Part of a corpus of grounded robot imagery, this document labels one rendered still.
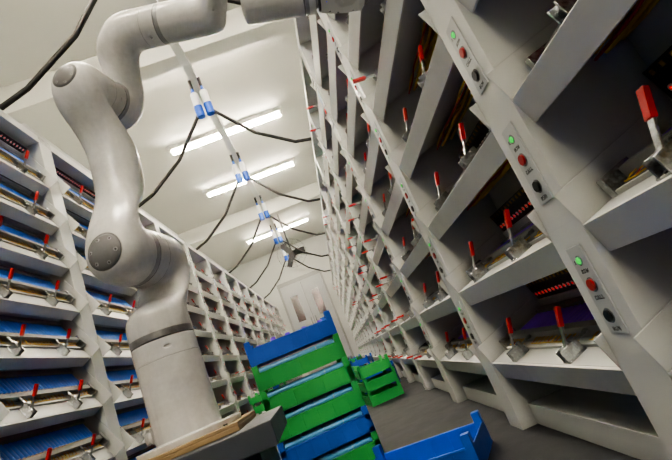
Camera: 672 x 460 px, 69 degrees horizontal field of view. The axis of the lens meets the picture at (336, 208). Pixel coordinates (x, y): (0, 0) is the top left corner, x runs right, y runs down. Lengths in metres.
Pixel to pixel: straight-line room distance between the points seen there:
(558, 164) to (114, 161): 0.83
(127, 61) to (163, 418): 0.76
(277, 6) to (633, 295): 0.83
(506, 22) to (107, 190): 0.79
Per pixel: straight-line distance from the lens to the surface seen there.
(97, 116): 1.14
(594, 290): 0.73
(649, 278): 0.72
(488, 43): 0.77
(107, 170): 1.10
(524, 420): 1.38
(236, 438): 0.85
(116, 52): 1.24
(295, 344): 1.66
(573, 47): 0.61
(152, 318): 0.98
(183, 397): 0.96
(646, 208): 0.60
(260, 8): 1.11
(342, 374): 1.67
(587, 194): 0.71
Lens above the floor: 0.33
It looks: 16 degrees up
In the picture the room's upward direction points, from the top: 23 degrees counter-clockwise
